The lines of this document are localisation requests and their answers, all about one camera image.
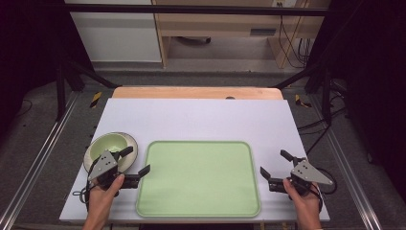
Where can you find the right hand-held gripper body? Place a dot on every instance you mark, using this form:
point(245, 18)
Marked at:
point(308, 174)

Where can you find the person's left hand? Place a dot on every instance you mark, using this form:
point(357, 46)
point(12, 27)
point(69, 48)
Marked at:
point(100, 199)

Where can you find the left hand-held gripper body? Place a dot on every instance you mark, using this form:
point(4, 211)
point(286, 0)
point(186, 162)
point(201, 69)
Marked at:
point(102, 164)

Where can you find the aluminium floor rail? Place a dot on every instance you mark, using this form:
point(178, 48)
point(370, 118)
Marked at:
point(348, 166)
point(41, 153)

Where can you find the white table board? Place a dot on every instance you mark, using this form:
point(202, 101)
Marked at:
point(198, 118)

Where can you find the black frame bar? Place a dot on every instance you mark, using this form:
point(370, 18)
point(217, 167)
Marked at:
point(191, 9)

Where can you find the person's right hand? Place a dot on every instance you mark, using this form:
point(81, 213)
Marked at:
point(306, 202)

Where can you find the green tray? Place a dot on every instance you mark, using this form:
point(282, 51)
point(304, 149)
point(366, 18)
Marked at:
point(198, 179)

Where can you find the white cabinet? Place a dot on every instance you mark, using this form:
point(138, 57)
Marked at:
point(118, 35)

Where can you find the dark object under desk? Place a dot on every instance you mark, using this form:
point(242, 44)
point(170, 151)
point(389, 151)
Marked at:
point(194, 40)

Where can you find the wooden table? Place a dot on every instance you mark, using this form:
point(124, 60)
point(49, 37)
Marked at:
point(178, 92)

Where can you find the pale green bowl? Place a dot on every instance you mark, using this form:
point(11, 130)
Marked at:
point(130, 161)

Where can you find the yellow and black tape piece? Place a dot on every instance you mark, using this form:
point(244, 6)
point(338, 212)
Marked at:
point(95, 99)
point(300, 100)

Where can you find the wooden desk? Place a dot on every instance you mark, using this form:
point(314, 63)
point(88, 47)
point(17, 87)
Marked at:
point(223, 24)

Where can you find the black metal stand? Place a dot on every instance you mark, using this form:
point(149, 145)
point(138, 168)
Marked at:
point(319, 80)
point(68, 76)

